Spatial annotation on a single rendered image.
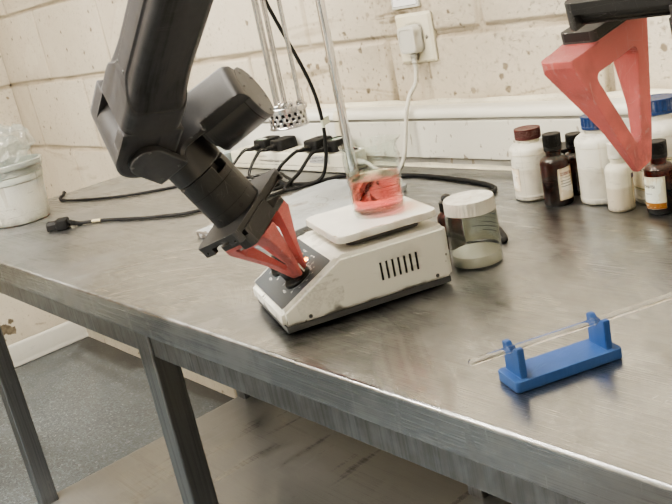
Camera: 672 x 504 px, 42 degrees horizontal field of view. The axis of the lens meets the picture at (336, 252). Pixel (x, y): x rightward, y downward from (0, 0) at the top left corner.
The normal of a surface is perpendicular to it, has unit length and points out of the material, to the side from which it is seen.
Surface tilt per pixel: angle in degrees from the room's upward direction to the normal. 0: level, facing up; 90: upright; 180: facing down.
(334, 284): 90
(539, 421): 0
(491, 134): 90
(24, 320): 90
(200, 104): 58
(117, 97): 83
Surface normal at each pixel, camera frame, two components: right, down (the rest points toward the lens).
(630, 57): -0.77, 0.17
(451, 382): -0.19, -0.94
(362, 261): 0.33, 0.22
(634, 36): 0.61, 0.06
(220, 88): -0.38, -0.20
